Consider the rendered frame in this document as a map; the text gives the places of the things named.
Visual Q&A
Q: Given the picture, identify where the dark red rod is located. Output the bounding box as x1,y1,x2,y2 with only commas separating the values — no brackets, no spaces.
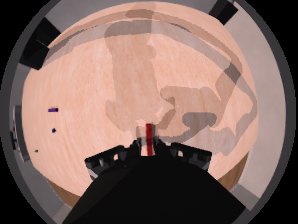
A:
146,124,153,156

